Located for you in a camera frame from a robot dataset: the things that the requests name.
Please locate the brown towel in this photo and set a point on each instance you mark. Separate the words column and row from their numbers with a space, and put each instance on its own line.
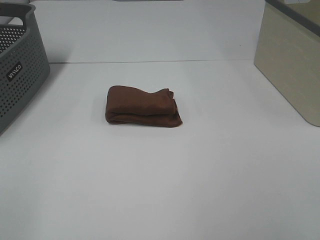
column 129, row 105

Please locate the beige plastic bin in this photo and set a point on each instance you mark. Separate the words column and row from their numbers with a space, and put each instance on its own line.
column 288, row 53

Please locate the grey perforated basket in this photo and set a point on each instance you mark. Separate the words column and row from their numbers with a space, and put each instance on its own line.
column 24, row 65

